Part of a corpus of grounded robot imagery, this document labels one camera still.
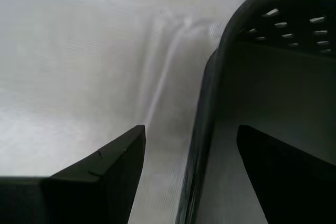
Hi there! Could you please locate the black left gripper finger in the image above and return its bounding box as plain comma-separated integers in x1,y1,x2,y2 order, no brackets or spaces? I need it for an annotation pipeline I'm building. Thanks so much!
237,124,336,224
0,124,146,224

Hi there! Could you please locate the black perforated plastic basket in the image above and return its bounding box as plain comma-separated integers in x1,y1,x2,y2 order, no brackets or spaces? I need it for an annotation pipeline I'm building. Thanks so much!
178,0,336,224

